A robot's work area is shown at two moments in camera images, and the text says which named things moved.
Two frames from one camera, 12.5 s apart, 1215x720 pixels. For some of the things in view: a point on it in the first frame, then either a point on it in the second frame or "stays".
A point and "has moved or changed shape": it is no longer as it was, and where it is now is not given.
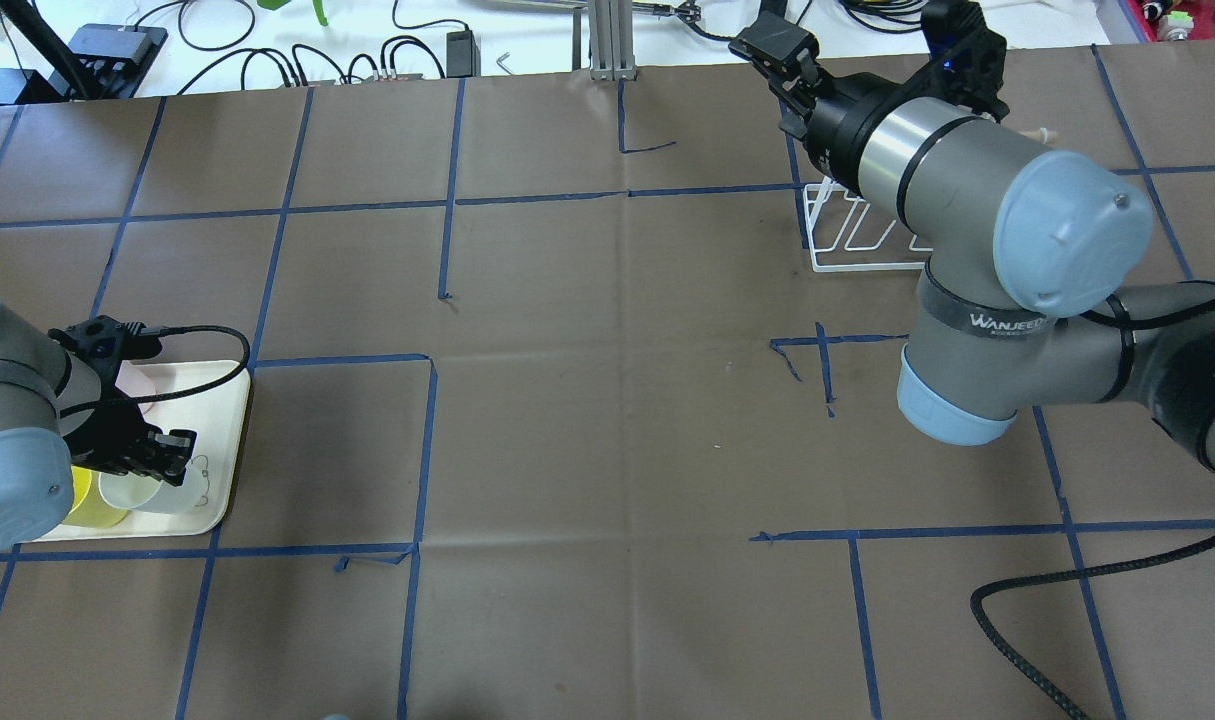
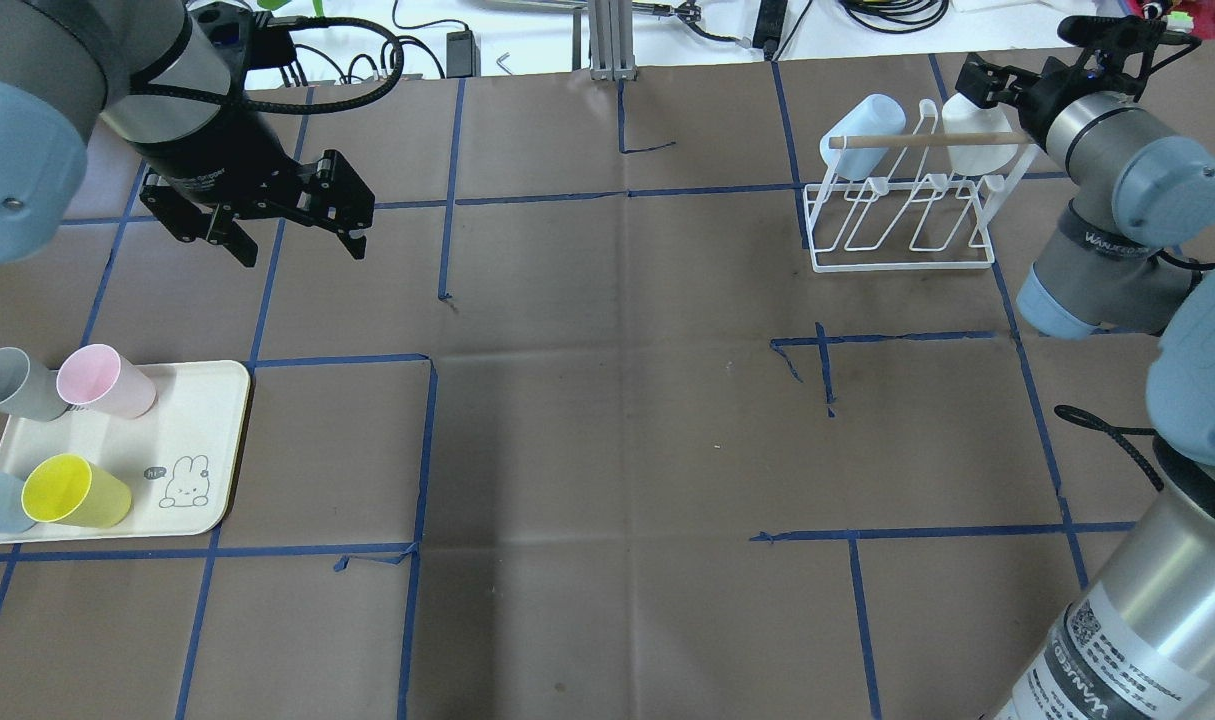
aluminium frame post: (611, 47) stays
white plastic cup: (149, 494) has moved or changed shape
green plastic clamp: (275, 4) stays
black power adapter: (463, 57) stays
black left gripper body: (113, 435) → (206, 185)
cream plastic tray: (216, 413) stays
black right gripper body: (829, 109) → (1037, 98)
